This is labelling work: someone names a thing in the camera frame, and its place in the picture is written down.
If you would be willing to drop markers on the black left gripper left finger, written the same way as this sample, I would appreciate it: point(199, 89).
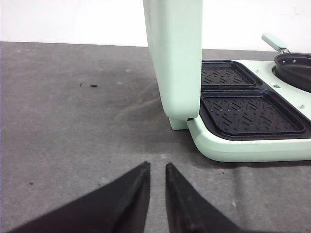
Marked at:
point(118, 207)

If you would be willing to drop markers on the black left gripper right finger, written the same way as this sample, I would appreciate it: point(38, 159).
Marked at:
point(188, 211)

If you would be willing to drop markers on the mint green breakfast maker lid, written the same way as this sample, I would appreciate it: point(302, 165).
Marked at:
point(174, 34)

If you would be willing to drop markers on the mint green breakfast maker base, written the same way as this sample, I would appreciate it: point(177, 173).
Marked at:
point(247, 114)

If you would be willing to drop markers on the black frying pan green handle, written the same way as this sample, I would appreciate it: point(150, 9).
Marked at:
point(292, 68)

